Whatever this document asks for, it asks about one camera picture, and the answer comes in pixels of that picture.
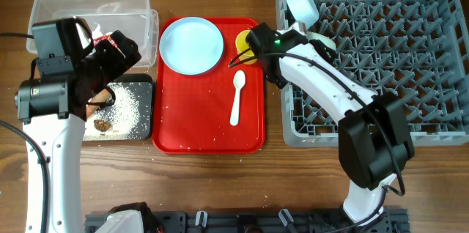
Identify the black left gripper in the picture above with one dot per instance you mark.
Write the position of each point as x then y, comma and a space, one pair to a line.
119, 61

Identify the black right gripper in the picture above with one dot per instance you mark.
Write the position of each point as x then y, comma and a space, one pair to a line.
319, 48

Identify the light green bowl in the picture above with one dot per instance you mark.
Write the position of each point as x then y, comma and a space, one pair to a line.
325, 40

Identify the light blue bowl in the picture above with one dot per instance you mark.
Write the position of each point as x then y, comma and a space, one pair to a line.
304, 11

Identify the white rice pile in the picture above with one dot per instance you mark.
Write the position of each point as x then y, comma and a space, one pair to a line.
126, 112

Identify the dark brown food lump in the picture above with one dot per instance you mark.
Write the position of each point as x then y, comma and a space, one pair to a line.
101, 125

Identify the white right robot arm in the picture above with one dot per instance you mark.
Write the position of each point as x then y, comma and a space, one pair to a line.
373, 134

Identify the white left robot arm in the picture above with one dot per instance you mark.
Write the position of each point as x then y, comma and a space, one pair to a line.
52, 109

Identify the black waste tray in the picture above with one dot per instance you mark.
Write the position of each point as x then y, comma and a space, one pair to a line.
141, 108

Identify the clear plastic waste bin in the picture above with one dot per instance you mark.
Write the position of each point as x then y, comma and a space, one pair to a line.
134, 18

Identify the grey dishwasher rack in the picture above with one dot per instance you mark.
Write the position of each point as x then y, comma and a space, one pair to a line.
415, 49

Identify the yellow plastic cup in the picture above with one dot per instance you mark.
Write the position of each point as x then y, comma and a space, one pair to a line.
242, 45

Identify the red and white wrapper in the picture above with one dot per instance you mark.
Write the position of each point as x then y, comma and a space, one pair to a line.
104, 39

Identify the white plastic spoon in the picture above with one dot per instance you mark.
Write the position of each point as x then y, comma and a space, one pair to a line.
239, 81

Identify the light blue plate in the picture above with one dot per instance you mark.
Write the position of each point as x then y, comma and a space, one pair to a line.
191, 46

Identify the red serving tray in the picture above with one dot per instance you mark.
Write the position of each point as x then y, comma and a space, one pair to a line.
191, 112

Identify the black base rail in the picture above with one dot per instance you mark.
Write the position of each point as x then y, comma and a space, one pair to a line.
391, 221

